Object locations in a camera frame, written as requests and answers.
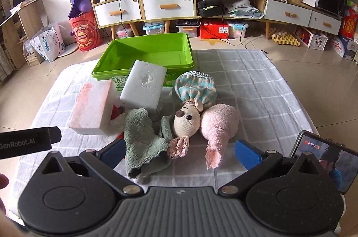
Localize pink-stained white foam block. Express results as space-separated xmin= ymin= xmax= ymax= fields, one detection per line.
xmin=69 ymin=80 xmax=118 ymax=136

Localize red snack bucket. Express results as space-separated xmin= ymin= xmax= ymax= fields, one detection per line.
xmin=69 ymin=10 xmax=103 ymax=52

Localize low wooden drawer cabinet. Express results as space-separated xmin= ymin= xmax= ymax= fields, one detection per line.
xmin=194 ymin=0 xmax=345 ymax=39

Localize clear storage box pink contents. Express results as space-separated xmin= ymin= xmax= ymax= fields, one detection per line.
xmin=115 ymin=25 xmax=135 ymax=39

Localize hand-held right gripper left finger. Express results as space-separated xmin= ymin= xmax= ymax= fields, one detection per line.
xmin=34 ymin=139 xmax=145 ymax=198

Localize person's left hand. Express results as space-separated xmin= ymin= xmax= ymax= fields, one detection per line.
xmin=0 ymin=173 xmax=9 ymax=215

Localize grey checked blanket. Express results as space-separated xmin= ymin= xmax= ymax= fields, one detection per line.
xmin=18 ymin=49 xmax=321 ymax=198

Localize smartphone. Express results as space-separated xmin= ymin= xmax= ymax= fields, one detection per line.
xmin=289 ymin=131 xmax=358 ymax=194

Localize green fluffy towel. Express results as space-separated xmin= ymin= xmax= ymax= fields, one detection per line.
xmin=123 ymin=108 xmax=174 ymax=179

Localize pink plush toy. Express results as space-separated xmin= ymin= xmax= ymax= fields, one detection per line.
xmin=200 ymin=104 xmax=240 ymax=170

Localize red and yellow box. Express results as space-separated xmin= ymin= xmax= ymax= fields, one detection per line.
xmin=339 ymin=6 xmax=358 ymax=39

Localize black microwave oven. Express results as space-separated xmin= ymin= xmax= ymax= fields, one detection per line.
xmin=315 ymin=0 xmax=349 ymax=20

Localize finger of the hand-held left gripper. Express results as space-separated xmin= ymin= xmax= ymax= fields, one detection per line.
xmin=50 ymin=126 xmax=62 ymax=145

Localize white cloth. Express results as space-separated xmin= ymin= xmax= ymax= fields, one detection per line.
xmin=101 ymin=114 xmax=127 ymax=140

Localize black bag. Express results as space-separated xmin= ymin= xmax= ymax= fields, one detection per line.
xmin=197 ymin=0 xmax=225 ymax=18

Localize red cardboard box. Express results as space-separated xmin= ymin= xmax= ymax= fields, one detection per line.
xmin=200 ymin=19 xmax=230 ymax=39

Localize white and blue cardboard box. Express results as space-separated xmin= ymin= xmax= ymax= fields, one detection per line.
xmin=332 ymin=36 xmax=358 ymax=60

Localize clear storage box blue lid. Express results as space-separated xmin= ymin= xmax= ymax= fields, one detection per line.
xmin=228 ymin=23 xmax=249 ymax=38
xmin=143 ymin=21 xmax=164 ymax=36

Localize white shopping bag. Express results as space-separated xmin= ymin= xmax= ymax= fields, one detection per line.
xmin=29 ymin=22 xmax=66 ymax=63

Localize green plastic bin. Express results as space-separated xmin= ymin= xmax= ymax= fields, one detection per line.
xmin=92 ymin=32 xmax=200 ymax=88

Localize wooden desk with shelves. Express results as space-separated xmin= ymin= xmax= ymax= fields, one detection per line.
xmin=0 ymin=0 xmax=45 ymax=70

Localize pile of light cloths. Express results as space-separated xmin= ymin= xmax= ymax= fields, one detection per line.
xmin=226 ymin=0 xmax=265 ymax=20

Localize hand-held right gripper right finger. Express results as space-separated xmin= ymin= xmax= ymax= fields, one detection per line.
xmin=218 ymin=139 xmax=328 ymax=198

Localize red and white gift box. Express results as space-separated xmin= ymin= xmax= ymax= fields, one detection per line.
xmin=296 ymin=27 xmax=329 ymax=51

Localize clear storage box black lid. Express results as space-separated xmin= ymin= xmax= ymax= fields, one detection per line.
xmin=176 ymin=19 xmax=201 ymax=38

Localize yellow egg tray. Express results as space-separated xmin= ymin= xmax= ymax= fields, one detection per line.
xmin=270 ymin=30 xmax=301 ymax=47

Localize white round floor base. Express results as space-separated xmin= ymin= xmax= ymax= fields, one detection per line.
xmin=57 ymin=43 xmax=81 ymax=58

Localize mouse doll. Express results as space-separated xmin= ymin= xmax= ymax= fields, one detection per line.
xmin=161 ymin=71 xmax=219 ymax=161

